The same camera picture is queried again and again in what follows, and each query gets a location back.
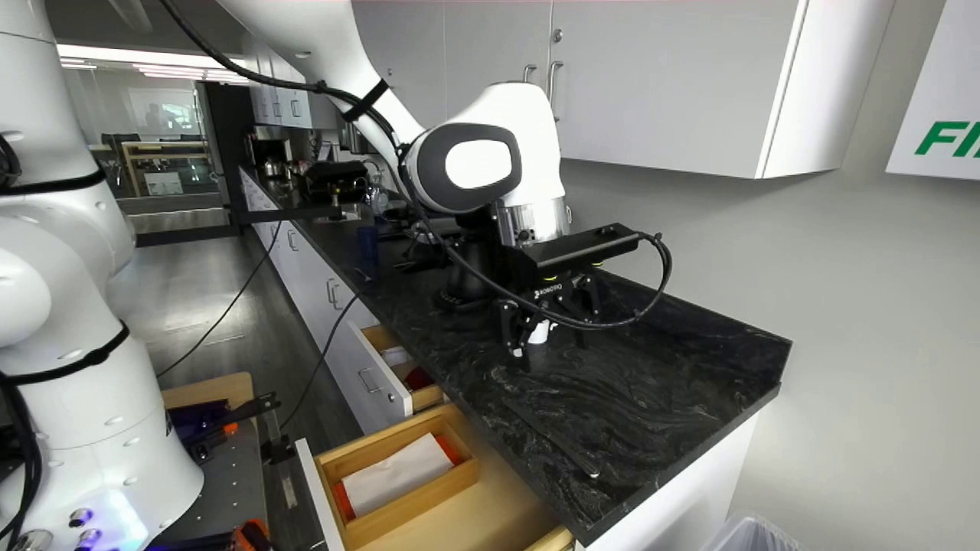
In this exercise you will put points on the white upper cabinet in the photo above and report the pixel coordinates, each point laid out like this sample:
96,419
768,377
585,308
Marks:
716,88

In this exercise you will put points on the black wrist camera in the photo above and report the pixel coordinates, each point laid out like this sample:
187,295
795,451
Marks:
578,250

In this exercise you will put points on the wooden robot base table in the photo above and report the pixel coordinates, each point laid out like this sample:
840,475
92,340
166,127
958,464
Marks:
218,421

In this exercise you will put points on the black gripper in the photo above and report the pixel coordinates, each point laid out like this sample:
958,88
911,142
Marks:
555,302

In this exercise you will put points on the open wooden drawer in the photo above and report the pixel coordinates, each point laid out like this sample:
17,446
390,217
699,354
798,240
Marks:
477,506

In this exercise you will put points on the white sign green letters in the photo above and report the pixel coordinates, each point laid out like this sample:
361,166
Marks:
940,124

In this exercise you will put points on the orange drawer liner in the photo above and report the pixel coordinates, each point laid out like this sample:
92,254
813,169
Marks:
340,501

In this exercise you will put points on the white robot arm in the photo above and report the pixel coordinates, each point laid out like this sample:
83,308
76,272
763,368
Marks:
98,459

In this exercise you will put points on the white paper napkin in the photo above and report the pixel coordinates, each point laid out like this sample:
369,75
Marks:
405,471

